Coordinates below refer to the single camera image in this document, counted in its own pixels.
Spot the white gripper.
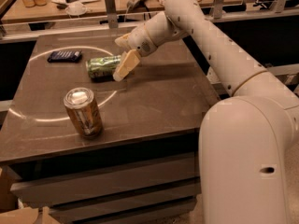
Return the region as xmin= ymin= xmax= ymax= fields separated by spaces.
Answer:
xmin=113 ymin=25 xmax=157 ymax=81

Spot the green soda can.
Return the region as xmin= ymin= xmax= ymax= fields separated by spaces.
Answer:
xmin=86 ymin=55 xmax=121 ymax=78

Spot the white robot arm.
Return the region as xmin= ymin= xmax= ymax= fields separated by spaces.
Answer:
xmin=113 ymin=0 xmax=299 ymax=224

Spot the gold upright soda can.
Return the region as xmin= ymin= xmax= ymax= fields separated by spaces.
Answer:
xmin=64 ymin=87 xmax=103 ymax=138

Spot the white cup on saucer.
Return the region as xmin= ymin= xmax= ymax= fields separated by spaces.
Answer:
xmin=65 ymin=3 xmax=87 ymax=16

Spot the dark blue snack packet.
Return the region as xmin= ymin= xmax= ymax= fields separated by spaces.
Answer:
xmin=47 ymin=50 xmax=82 ymax=63

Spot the grey drawer cabinet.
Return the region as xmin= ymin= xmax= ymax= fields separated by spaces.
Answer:
xmin=0 ymin=31 xmax=217 ymax=224

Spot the cardboard box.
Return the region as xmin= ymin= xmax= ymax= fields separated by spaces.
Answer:
xmin=0 ymin=207 xmax=61 ymax=224

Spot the metal railing post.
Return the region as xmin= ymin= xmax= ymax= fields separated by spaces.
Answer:
xmin=105 ymin=0 xmax=118 ymax=28

